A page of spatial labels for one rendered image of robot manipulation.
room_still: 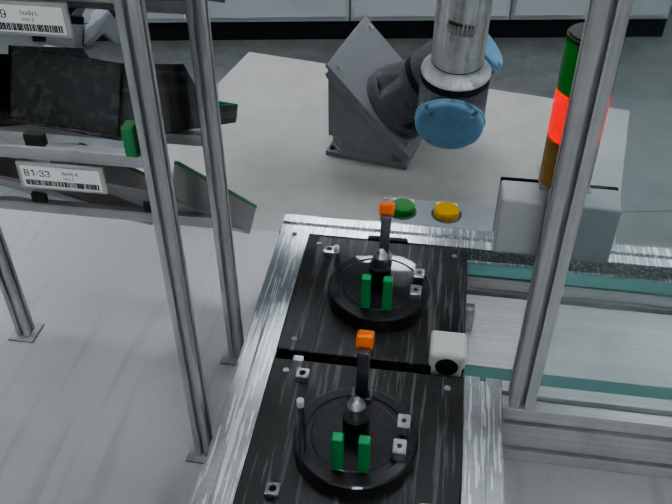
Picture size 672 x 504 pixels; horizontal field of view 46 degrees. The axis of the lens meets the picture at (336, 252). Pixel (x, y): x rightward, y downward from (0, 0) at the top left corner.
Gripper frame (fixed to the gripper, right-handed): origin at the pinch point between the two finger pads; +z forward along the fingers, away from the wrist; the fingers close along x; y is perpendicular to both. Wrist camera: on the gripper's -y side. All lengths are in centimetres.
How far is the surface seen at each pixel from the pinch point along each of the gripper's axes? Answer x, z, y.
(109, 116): -24.0, 19.7, -14.9
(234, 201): -23.4, 10.2, 17.5
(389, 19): 48, -205, 227
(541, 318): -67, 19, 11
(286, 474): -45, 43, 14
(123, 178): -11.2, 14.4, 9.7
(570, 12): -35, -237, 239
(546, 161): -64, 9, -5
